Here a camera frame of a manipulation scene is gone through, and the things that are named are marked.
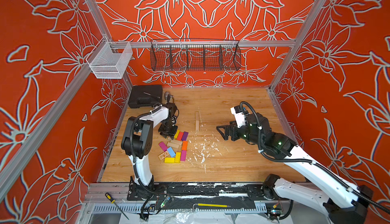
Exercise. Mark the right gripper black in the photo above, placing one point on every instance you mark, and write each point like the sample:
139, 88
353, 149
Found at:
234, 126

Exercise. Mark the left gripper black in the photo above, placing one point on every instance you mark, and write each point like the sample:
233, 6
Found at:
171, 133

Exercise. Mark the natural wood block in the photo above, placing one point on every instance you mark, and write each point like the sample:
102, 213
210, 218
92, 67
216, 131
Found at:
197, 116
197, 126
176, 142
173, 145

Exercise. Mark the yellow block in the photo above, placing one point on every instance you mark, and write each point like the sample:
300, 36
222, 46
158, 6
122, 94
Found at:
177, 157
169, 160
176, 134

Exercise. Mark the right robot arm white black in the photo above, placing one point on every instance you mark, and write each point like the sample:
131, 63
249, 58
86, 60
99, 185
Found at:
337, 199

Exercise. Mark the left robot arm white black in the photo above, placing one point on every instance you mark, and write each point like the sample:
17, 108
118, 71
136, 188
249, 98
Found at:
137, 143

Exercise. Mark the red block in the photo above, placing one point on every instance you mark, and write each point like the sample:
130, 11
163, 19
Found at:
180, 135

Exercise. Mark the magenta block left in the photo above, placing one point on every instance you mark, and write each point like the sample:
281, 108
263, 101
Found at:
163, 146

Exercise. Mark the magenta block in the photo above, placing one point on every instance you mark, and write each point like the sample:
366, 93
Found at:
183, 156
163, 146

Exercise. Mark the purple block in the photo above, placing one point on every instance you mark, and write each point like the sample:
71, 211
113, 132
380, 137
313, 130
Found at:
184, 136

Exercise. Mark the orange block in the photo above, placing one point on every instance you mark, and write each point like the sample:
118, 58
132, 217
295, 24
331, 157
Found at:
184, 146

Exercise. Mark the blue block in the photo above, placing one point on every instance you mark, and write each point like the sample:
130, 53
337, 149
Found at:
171, 152

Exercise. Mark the printed wooden block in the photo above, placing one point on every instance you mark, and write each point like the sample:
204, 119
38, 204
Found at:
164, 155

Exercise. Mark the magenta block lower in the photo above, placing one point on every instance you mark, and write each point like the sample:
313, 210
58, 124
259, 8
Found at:
183, 156

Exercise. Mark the metal ball valve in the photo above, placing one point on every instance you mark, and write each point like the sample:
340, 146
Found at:
168, 97

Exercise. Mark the black plastic tool case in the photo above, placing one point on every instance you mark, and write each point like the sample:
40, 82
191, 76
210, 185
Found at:
145, 96

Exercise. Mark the yellow pencil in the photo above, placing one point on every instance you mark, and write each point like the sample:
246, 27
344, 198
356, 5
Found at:
213, 205

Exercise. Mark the yellow black screwdriver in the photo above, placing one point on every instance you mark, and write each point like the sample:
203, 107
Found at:
113, 201

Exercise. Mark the white mesh basket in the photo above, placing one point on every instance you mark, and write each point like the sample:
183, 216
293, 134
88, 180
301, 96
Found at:
109, 60

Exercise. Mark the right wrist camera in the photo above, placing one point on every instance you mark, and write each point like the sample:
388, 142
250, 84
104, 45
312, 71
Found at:
240, 115

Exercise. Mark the black wire basket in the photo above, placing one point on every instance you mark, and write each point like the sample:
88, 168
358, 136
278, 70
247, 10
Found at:
185, 54

